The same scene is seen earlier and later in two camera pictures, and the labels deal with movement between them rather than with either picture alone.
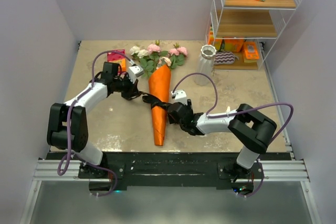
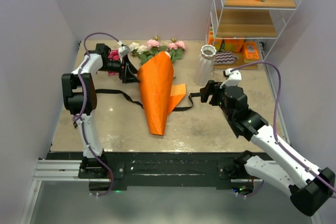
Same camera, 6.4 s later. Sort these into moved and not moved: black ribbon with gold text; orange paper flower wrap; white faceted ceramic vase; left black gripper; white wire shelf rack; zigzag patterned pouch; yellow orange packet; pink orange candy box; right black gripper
Moved: right black gripper; orange paper flower wrap; left black gripper; black ribbon with gold text
Not moved: zigzag patterned pouch; pink orange candy box; yellow orange packet; white faceted ceramic vase; white wire shelf rack
